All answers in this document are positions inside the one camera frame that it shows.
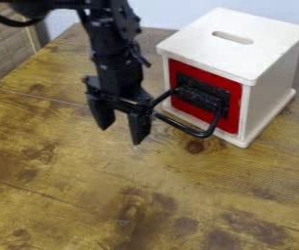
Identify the red wooden drawer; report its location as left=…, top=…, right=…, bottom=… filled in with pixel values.
left=168, top=59, right=243, bottom=134

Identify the wooden panel at left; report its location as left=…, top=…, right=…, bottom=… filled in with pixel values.
left=0, top=23, right=40, bottom=80

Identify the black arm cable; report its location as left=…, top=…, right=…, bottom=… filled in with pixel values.
left=0, top=4, right=46, bottom=28

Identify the white wooden box cabinet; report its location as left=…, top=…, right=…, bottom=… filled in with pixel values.
left=156, top=8, right=299, bottom=147

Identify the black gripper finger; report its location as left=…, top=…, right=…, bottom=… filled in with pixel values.
left=128, top=112, right=151, bottom=146
left=88, top=96, right=116, bottom=130

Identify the black metal drawer handle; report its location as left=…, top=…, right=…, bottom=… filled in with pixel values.
left=150, top=72, right=231, bottom=139

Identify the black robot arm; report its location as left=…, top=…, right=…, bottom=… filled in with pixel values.
left=11, top=0, right=152, bottom=145

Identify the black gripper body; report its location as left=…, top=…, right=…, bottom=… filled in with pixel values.
left=84, top=41, right=152, bottom=114

